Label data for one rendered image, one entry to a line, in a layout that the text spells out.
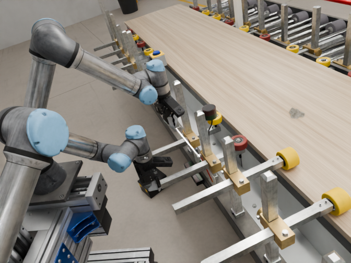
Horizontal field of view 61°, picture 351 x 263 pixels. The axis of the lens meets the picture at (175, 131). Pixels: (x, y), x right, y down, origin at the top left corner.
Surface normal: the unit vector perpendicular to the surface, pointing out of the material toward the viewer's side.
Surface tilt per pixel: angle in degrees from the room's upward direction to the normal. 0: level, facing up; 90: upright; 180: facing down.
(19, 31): 90
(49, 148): 86
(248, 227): 0
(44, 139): 86
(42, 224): 0
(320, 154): 0
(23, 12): 90
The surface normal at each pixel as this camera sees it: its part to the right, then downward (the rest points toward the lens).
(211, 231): -0.22, -0.78
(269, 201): 0.35, 0.50
